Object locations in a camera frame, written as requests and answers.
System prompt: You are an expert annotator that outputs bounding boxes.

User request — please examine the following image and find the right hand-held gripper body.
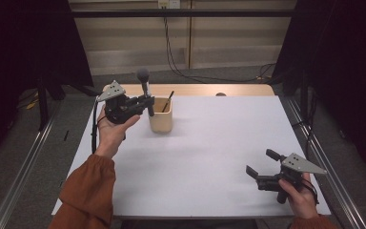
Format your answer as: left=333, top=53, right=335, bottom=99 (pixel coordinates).
left=255, top=153, right=328, bottom=204

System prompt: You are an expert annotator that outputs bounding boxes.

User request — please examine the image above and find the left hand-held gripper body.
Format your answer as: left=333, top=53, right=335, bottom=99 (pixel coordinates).
left=95, top=79, right=139, bottom=125

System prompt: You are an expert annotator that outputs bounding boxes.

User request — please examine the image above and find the large black makeup brush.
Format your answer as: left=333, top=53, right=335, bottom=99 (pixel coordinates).
left=136, top=67, right=155, bottom=117

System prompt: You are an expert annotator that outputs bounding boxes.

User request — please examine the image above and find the beige square cup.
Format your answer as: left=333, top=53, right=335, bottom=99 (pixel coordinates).
left=147, top=96, right=173, bottom=134

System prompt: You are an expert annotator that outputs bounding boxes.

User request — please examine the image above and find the thin black makeup brush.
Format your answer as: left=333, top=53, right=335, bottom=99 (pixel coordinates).
left=161, top=90, right=175, bottom=114

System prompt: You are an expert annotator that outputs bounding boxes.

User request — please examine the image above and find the person's right hand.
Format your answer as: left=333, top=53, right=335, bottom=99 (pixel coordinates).
left=278, top=173, right=319, bottom=220

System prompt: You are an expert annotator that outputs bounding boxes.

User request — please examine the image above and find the person's left hand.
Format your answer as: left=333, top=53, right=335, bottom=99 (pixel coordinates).
left=95, top=106, right=141, bottom=158

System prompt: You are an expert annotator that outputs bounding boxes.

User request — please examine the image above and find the white table sheet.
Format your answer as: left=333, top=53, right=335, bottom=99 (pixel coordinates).
left=51, top=94, right=332, bottom=219

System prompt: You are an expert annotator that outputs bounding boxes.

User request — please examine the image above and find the black metal stand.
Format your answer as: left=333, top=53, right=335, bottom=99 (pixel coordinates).
left=37, top=74, right=51, bottom=132
left=299, top=71, right=310, bottom=122

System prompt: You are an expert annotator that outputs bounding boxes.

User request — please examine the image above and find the black curtain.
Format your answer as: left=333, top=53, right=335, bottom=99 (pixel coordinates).
left=0, top=0, right=93, bottom=170
left=271, top=0, right=366, bottom=184

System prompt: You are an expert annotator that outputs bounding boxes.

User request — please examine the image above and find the black horizontal bar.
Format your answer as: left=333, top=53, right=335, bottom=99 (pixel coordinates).
left=71, top=9, right=296, bottom=18

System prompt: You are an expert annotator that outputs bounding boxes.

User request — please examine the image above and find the black floor cable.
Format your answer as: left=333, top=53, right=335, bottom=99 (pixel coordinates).
left=292, top=92, right=318, bottom=156

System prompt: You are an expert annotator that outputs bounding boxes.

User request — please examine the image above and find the right hand-held gripper cable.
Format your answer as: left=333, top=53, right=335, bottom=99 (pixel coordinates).
left=301, top=177, right=320, bottom=204

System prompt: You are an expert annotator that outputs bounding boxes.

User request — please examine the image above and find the hand-held gripper cable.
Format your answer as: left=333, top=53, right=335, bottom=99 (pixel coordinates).
left=91, top=96, right=108, bottom=155
left=301, top=177, right=320, bottom=204

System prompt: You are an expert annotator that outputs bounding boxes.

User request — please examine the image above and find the aluminium rail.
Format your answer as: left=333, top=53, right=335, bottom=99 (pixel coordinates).
left=0, top=94, right=63, bottom=229
left=285, top=96, right=366, bottom=229

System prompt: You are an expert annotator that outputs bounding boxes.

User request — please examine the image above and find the left hand-held gripper cable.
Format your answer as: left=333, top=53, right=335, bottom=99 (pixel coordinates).
left=91, top=96, right=108, bottom=155

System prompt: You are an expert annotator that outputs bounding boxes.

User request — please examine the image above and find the black wall cable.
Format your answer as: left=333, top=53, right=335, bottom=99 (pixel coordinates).
left=162, top=6, right=277, bottom=84

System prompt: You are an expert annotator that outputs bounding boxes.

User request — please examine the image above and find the white wall socket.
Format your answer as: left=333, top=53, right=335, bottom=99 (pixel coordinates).
left=157, top=0, right=181, bottom=10

